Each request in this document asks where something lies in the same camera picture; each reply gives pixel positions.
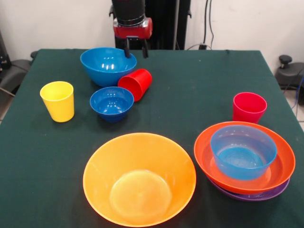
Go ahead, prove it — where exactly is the blue cable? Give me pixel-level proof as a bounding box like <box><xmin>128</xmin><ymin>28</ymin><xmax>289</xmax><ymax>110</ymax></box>
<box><xmin>294</xmin><ymin>77</ymin><xmax>304</xmax><ymax>111</ymax></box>

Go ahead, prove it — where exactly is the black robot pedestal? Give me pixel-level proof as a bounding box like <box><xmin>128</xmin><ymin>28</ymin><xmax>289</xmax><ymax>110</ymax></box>
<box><xmin>109</xmin><ymin>0</ymin><xmax>192</xmax><ymax>50</ymax></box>

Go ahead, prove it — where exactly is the large blue bowl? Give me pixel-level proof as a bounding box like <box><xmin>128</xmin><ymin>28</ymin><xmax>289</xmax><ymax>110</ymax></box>
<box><xmin>80</xmin><ymin>47</ymin><xmax>138</xmax><ymax>87</ymax></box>

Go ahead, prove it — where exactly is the black hanging cable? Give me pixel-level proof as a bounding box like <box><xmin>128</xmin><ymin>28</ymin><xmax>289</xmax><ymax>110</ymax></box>
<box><xmin>203</xmin><ymin>0</ymin><xmax>216</xmax><ymax>48</ymax></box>

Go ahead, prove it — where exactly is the yellow cup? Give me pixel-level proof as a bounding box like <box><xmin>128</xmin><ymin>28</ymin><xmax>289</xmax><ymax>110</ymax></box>
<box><xmin>39</xmin><ymin>81</ymin><xmax>75</xmax><ymax>123</ymax></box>

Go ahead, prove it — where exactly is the straight-walled teal blue bowl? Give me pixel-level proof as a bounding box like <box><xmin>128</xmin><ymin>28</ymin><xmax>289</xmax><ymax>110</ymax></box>
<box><xmin>210</xmin><ymin>125</ymin><xmax>278</xmax><ymax>181</ymax></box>

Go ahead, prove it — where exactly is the black chair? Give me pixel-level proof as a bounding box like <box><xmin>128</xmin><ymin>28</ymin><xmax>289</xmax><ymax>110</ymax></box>
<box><xmin>0</xmin><ymin>59</ymin><xmax>31</xmax><ymax>95</ymax></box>

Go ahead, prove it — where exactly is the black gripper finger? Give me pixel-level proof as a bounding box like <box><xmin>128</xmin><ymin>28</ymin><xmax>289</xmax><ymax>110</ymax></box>
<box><xmin>141</xmin><ymin>38</ymin><xmax>149</xmax><ymax>58</ymax></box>
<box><xmin>123</xmin><ymin>38</ymin><xmax>131</xmax><ymax>58</ymax></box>

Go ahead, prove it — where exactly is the pink-red cup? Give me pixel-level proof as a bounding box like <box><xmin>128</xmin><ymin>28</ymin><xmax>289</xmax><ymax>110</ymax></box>
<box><xmin>232</xmin><ymin>92</ymin><xmax>268</xmax><ymax>124</ymax></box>

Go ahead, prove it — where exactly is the black base with knob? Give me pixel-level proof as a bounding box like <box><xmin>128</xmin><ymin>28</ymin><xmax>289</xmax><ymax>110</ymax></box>
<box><xmin>275</xmin><ymin>55</ymin><xmax>304</xmax><ymax>90</ymax></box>

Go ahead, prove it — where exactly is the shallow purple bowl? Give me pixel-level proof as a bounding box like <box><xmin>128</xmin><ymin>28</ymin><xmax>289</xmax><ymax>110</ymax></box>
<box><xmin>208</xmin><ymin>177</ymin><xmax>291</xmax><ymax>202</ymax></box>

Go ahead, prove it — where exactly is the small dark blue bowl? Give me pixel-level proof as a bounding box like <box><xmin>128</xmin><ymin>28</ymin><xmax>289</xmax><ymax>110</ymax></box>
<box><xmin>89</xmin><ymin>86</ymin><xmax>135</xmax><ymax>123</ymax></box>

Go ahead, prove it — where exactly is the red cup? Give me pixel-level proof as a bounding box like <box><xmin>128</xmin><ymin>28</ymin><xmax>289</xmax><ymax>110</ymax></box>
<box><xmin>117</xmin><ymin>68</ymin><xmax>153</xmax><ymax>102</ymax></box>

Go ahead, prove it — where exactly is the shallow red-orange bowl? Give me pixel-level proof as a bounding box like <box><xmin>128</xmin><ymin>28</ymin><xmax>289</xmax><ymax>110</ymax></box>
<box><xmin>193</xmin><ymin>121</ymin><xmax>296</xmax><ymax>195</ymax></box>

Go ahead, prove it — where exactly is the dark green tablecloth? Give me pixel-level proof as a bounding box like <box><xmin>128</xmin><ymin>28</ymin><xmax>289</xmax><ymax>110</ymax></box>
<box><xmin>0</xmin><ymin>48</ymin><xmax>304</xmax><ymax>228</ymax></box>

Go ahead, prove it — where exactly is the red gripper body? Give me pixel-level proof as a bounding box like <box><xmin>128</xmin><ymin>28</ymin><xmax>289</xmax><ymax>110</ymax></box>
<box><xmin>113</xmin><ymin>18</ymin><xmax>153</xmax><ymax>40</ymax></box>

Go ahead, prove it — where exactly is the large orange bowl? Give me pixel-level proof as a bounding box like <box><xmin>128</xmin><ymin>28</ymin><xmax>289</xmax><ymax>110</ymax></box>
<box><xmin>82</xmin><ymin>132</ymin><xmax>197</xmax><ymax>227</ymax></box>

